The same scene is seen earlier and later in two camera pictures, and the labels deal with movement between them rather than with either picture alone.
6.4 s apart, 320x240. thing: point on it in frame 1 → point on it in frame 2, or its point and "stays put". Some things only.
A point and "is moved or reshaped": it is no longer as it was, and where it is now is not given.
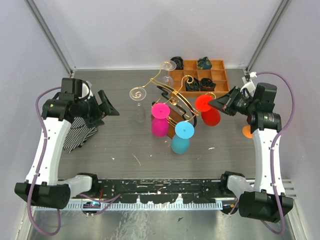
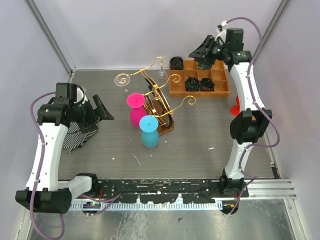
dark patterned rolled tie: (192, 84) stays put
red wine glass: (210, 116) is moved or reshaped
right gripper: (226, 102) → (198, 51)
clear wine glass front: (138, 93) → (122, 79)
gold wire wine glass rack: (174, 106) → (156, 106)
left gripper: (95, 119) → (89, 125)
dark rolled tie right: (206, 84) stays put
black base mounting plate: (159, 190) stays put
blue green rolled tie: (204, 63) stays put
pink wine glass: (160, 112) → (136, 101)
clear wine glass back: (168, 66) → (162, 75)
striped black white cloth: (78, 133) stays put
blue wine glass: (184, 131) → (149, 125)
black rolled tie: (179, 62) stays put
